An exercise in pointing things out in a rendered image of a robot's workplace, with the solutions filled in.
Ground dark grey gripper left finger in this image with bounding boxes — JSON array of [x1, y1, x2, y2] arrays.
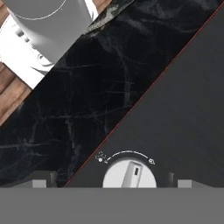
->
[[7, 171, 59, 188]]

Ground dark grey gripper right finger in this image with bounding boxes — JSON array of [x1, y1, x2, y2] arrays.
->
[[167, 171, 218, 188]]

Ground white stove knob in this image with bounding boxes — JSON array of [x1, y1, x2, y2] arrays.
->
[[101, 157, 158, 188]]

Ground dark grey hob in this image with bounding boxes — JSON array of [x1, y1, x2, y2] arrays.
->
[[64, 4, 224, 188]]

